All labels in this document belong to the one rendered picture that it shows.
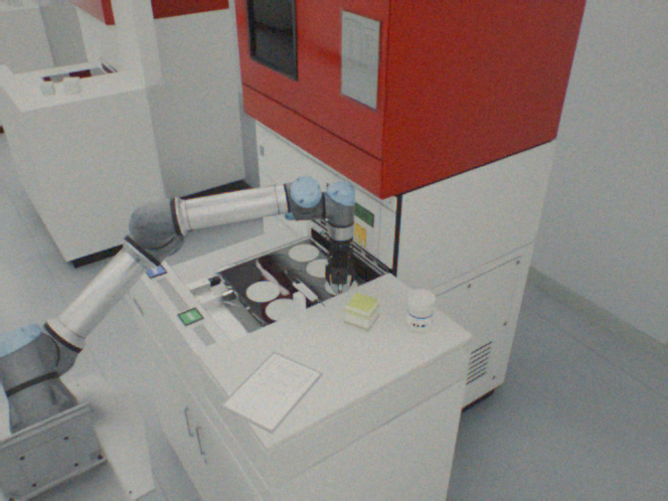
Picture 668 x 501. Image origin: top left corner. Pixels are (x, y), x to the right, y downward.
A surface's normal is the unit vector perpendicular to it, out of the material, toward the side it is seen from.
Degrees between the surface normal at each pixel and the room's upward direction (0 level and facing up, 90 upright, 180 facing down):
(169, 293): 0
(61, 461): 90
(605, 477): 0
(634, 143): 90
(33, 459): 90
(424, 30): 90
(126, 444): 0
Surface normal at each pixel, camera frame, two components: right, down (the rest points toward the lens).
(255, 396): 0.00, -0.83
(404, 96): 0.57, 0.46
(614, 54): -0.82, 0.32
